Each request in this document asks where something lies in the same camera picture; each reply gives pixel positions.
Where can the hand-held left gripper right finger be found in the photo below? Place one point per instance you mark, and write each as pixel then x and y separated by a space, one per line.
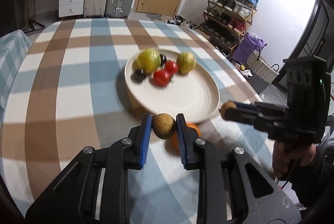
pixel 181 135

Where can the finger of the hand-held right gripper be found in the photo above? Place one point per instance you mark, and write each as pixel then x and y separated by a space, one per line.
pixel 242 115
pixel 248 106

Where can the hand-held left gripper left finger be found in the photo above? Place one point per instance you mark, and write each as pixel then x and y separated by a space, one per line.
pixel 146 135

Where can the orange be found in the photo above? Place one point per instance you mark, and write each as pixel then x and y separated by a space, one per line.
pixel 194 130

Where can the small brown round fruit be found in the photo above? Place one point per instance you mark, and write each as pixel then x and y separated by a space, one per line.
pixel 226 109
pixel 163 126

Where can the large cream plate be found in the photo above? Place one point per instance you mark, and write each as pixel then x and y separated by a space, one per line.
pixel 188 98

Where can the red tomato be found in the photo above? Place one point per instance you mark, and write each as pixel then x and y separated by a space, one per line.
pixel 171 67
pixel 161 78

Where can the dark purple plum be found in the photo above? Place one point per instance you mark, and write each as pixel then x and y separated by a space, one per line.
pixel 139 75
pixel 163 59

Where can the wrinkled green guava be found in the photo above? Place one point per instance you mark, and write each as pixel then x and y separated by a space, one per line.
pixel 186 62

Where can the large smooth green guava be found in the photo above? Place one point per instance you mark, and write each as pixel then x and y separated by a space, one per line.
pixel 148 61

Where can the person's right forearm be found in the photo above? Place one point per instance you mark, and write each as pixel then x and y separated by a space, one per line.
pixel 313 182

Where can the person's right hand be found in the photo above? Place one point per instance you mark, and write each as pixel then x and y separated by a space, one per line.
pixel 281 156

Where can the dark round basket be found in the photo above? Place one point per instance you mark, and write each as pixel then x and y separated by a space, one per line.
pixel 245 71

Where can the woven basket bag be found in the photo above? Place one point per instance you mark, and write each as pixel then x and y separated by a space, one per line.
pixel 261 70

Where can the purple bag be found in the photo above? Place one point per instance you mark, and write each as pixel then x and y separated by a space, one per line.
pixel 248 46

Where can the wooden shoe rack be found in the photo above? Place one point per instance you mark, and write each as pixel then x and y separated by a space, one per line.
pixel 251 15

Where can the rows of assorted shoes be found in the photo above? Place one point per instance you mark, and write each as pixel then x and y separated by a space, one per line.
pixel 229 7

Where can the pile of loose shoes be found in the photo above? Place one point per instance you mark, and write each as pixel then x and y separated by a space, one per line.
pixel 182 22

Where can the grey door mat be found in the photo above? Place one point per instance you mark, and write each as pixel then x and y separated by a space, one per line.
pixel 156 16

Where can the pale blue checked tablecloth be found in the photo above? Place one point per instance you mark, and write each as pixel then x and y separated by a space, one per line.
pixel 10 57

